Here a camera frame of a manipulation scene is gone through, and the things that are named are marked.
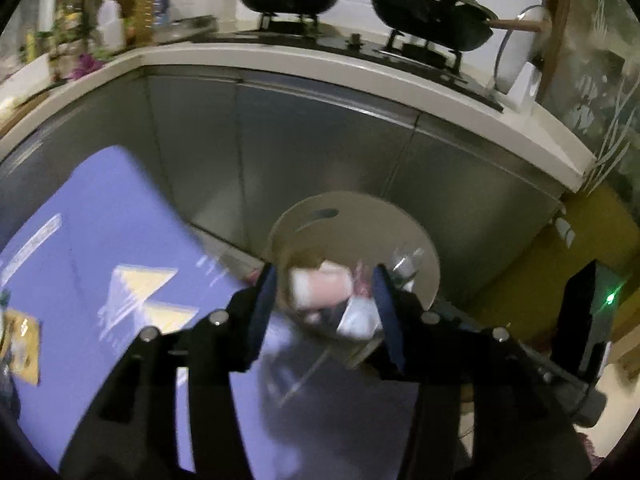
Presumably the steel tray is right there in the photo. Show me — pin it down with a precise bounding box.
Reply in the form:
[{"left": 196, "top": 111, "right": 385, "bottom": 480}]
[{"left": 154, "top": 15, "right": 219, "bottom": 43}]

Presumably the small white box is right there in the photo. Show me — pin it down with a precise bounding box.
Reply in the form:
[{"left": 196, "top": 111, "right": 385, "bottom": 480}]
[{"left": 510, "top": 62, "right": 544, "bottom": 104}]

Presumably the yellow cooking oil bottle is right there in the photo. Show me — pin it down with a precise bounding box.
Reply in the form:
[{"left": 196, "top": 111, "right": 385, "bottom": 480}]
[{"left": 131, "top": 0, "right": 171, "bottom": 46}]

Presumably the steel cabinet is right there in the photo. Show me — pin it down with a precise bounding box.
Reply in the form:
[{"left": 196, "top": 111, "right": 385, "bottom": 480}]
[{"left": 0, "top": 65, "right": 563, "bottom": 311}]

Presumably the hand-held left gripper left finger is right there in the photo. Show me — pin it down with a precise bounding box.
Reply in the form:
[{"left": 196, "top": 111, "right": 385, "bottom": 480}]
[{"left": 57, "top": 262, "right": 278, "bottom": 480}]

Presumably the black wok with lid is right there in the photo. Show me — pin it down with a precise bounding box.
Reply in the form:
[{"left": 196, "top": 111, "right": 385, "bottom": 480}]
[{"left": 369, "top": 0, "right": 551, "bottom": 53}]

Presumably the white plastic jug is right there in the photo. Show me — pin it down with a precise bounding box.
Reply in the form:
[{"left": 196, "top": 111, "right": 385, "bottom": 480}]
[{"left": 95, "top": 0, "right": 127, "bottom": 53}]

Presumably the pink paper cup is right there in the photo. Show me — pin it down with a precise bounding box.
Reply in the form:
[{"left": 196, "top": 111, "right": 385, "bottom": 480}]
[{"left": 289, "top": 259, "right": 352, "bottom": 311}]

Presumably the white kitchen counter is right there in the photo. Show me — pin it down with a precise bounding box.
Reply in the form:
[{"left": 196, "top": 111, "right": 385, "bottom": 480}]
[{"left": 0, "top": 42, "right": 598, "bottom": 193}]

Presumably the red yellow cardboard box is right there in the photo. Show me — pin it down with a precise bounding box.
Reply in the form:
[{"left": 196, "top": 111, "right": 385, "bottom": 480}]
[{"left": 0, "top": 307, "right": 42, "bottom": 387}]

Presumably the purple plastic bag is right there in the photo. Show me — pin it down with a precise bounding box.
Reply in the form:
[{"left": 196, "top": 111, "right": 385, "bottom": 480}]
[{"left": 70, "top": 52, "right": 107, "bottom": 81}]

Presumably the patterned glass door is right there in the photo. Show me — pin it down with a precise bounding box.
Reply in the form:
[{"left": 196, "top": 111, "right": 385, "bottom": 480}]
[{"left": 542, "top": 0, "right": 640, "bottom": 197}]

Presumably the blue printed tablecloth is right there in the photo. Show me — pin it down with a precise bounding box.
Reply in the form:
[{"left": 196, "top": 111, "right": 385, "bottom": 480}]
[{"left": 0, "top": 146, "right": 421, "bottom": 480}]

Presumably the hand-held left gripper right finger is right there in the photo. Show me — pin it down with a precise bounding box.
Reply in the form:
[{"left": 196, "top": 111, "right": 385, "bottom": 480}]
[{"left": 372, "top": 262, "right": 593, "bottom": 480}]

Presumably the beige round bin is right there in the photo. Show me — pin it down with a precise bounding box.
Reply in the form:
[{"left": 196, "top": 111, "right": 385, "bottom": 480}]
[{"left": 264, "top": 191, "right": 442, "bottom": 368}]

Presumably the black gas stove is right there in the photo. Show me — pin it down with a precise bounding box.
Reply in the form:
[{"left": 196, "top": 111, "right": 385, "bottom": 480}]
[{"left": 200, "top": 10, "right": 506, "bottom": 113}]

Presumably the row of sauce bottles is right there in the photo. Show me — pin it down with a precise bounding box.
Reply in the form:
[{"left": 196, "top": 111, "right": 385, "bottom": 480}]
[{"left": 20, "top": 0, "right": 101, "bottom": 83}]

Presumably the glass pot lid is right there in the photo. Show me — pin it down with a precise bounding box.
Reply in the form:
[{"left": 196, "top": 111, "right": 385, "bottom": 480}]
[{"left": 492, "top": 4, "right": 552, "bottom": 96}]

